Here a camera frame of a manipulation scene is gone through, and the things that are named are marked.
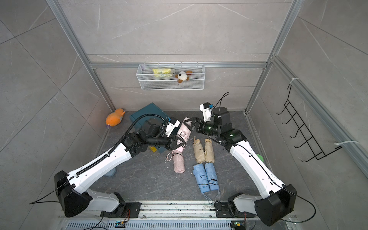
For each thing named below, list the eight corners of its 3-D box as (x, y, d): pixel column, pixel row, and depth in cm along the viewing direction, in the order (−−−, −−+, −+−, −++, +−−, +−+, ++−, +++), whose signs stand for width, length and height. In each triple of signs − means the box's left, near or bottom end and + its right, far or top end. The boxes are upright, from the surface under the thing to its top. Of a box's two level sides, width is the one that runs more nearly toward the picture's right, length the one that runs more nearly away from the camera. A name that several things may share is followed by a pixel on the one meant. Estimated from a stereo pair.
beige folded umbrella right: (205, 164, 92) (206, 161, 88) (203, 142, 103) (204, 138, 99) (214, 164, 92) (215, 161, 88) (211, 142, 103) (212, 138, 99)
